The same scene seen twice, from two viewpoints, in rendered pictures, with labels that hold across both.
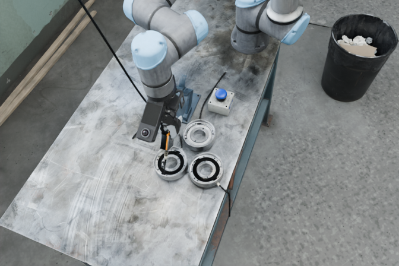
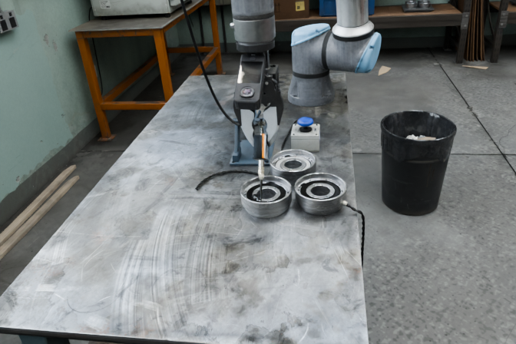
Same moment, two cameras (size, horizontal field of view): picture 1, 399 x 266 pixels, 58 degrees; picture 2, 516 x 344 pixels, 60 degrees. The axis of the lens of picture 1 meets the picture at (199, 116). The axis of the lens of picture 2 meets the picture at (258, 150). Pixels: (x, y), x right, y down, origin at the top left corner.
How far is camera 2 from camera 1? 0.62 m
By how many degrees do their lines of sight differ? 30
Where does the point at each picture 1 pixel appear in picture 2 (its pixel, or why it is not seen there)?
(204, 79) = not seen: hidden behind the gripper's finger
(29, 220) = (41, 307)
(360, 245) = not seen: outside the picture
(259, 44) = (325, 93)
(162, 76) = (268, 0)
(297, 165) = (396, 293)
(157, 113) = (258, 70)
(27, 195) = (33, 277)
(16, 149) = not seen: outside the picture
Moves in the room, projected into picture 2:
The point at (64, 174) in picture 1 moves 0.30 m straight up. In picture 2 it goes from (97, 243) to (53, 96)
